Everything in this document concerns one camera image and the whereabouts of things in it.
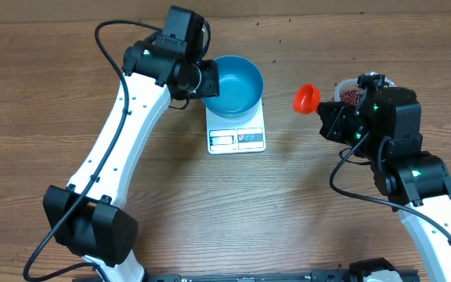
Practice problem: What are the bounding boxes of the red measuring scoop blue handle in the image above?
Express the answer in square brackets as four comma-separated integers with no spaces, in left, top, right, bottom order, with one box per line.
[293,83,321,114]

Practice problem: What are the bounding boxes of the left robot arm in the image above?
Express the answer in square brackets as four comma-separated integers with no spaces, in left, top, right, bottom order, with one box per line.
[43,6,219,281]

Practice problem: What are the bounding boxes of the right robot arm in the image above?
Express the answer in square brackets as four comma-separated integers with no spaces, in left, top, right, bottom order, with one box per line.
[317,73,451,281]

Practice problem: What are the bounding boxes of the blue plastic bowl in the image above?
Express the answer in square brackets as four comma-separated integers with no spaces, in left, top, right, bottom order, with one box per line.
[201,56,264,118]

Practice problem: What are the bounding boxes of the white digital kitchen scale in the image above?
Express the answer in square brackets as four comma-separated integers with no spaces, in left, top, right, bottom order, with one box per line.
[206,99,267,155]

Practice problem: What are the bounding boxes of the red beans in container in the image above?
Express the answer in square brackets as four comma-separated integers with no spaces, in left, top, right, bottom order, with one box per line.
[339,89,362,107]

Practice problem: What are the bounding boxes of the clear plastic container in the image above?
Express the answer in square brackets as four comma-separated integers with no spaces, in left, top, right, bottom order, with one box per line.
[333,77,397,103]

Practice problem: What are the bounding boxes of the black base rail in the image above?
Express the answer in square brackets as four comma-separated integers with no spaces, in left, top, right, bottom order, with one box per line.
[143,258,420,282]

